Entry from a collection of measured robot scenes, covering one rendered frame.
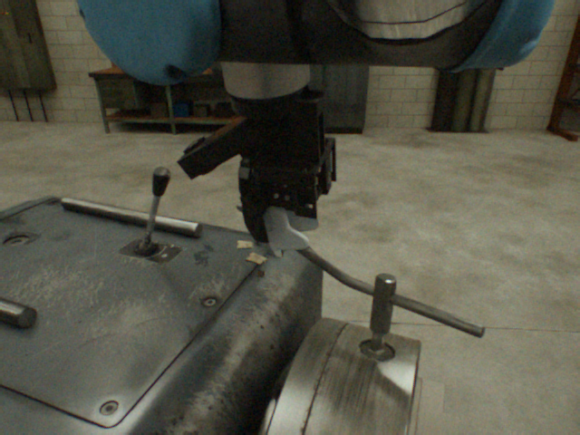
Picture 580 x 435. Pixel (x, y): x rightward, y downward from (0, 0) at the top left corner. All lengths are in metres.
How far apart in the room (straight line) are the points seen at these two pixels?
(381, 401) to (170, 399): 0.19
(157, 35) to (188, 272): 0.39
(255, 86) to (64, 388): 0.32
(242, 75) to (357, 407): 0.31
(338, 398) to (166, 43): 0.34
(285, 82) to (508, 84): 7.11
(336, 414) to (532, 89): 7.29
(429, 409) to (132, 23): 0.54
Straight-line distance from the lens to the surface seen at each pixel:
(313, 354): 0.46
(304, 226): 0.48
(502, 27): 0.21
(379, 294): 0.44
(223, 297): 0.51
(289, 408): 0.43
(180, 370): 0.43
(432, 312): 0.43
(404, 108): 7.04
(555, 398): 2.39
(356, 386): 0.44
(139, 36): 0.23
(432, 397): 0.62
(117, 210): 0.74
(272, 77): 0.35
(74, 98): 8.00
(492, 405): 2.22
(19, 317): 0.54
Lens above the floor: 1.56
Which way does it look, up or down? 27 degrees down
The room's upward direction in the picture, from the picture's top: straight up
